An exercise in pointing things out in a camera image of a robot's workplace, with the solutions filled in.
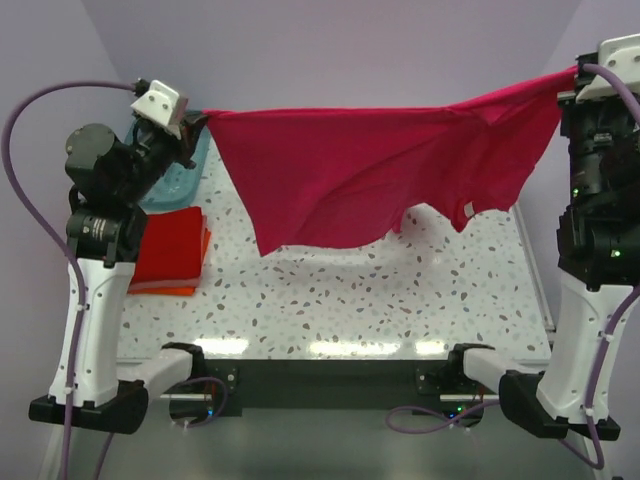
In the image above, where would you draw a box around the aluminium frame rail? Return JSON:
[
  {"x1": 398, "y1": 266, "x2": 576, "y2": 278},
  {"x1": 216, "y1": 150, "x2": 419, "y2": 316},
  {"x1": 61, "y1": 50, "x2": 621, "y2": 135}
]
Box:
[{"x1": 29, "y1": 396, "x2": 65, "y2": 479}]

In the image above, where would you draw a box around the magenta t-shirt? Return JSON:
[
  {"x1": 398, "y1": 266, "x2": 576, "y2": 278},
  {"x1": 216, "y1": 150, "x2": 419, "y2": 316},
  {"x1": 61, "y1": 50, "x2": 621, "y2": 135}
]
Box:
[{"x1": 207, "y1": 68, "x2": 576, "y2": 255}]

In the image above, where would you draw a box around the folded red t-shirt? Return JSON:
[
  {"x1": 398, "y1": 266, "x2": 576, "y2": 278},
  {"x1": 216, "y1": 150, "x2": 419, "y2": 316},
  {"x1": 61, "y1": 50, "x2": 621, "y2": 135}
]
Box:
[{"x1": 128, "y1": 207, "x2": 209, "y2": 290}]

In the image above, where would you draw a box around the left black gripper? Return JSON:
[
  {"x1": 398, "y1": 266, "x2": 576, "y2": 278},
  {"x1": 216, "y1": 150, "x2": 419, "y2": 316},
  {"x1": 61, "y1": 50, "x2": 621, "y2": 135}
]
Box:
[{"x1": 121, "y1": 110, "x2": 210, "y2": 200}]

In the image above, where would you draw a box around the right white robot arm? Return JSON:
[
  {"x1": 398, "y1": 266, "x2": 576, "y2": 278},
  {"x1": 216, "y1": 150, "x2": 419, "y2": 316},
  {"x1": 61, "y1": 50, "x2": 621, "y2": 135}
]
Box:
[{"x1": 445, "y1": 35, "x2": 639, "y2": 441}]

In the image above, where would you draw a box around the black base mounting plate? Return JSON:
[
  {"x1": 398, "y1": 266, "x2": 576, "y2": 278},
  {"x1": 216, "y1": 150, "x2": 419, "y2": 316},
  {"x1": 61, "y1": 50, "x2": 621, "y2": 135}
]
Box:
[{"x1": 169, "y1": 358, "x2": 501, "y2": 429}]

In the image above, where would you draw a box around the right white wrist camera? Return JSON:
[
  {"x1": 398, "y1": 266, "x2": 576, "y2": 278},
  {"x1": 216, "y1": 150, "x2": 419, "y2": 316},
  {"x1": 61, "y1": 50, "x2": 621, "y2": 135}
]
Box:
[{"x1": 575, "y1": 34, "x2": 639, "y2": 102}]

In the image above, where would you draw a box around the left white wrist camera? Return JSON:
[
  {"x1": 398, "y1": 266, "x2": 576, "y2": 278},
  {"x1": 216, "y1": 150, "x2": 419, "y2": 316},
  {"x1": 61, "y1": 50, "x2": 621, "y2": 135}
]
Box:
[{"x1": 131, "y1": 79, "x2": 188, "y2": 139}]

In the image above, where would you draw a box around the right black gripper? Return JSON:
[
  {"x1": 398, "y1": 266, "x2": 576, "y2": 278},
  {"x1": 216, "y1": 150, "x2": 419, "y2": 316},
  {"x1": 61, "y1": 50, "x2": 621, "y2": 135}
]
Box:
[{"x1": 555, "y1": 74, "x2": 640, "y2": 200}]

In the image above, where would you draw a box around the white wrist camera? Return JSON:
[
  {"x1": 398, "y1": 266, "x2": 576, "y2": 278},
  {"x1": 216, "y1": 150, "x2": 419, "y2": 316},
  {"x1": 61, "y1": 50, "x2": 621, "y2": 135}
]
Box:
[
  {"x1": 131, "y1": 79, "x2": 188, "y2": 139},
  {"x1": 575, "y1": 34, "x2": 639, "y2": 102}
]

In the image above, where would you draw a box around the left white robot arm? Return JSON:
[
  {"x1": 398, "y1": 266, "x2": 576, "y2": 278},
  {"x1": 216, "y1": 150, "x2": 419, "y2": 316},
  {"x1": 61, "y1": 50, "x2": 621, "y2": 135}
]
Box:
[{"x1": 29, "y1": 111, "x2": 207, "y2": 434}]

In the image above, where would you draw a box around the teal plastic bin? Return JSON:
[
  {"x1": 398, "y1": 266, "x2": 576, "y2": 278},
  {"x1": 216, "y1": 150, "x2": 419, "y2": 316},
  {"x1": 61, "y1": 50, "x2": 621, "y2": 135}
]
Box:
[{"x1": 125, "y1": 122, "x2": 208, "y2": 211}]

